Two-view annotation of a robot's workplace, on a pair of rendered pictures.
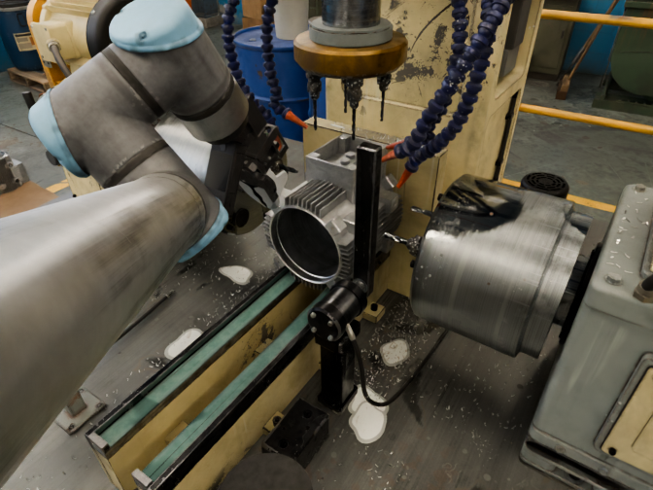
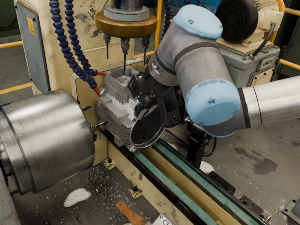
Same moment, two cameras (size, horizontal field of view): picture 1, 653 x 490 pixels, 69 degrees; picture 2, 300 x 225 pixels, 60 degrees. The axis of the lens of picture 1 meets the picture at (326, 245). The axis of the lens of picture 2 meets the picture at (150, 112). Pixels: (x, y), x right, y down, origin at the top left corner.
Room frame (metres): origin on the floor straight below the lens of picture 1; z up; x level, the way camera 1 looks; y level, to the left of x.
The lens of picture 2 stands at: (0.53, 0.69, 1.53)
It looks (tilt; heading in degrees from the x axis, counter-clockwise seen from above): 34 degrees down; 283
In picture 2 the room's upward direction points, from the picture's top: 5 degrees clockwise
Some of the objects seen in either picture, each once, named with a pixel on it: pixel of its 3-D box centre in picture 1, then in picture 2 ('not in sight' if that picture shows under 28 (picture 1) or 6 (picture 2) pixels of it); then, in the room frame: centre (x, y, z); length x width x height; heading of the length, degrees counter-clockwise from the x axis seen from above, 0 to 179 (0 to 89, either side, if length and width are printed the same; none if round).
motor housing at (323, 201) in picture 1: (334, 221); (131, 113); (0.75, -0.02, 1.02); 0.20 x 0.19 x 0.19; 145
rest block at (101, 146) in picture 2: not in sight; (95, 147); (0.88, 0.03, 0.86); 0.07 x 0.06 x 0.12; 55
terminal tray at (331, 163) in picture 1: (347, 168); (126, 85); (0.79, -0.04, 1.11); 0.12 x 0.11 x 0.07; 145
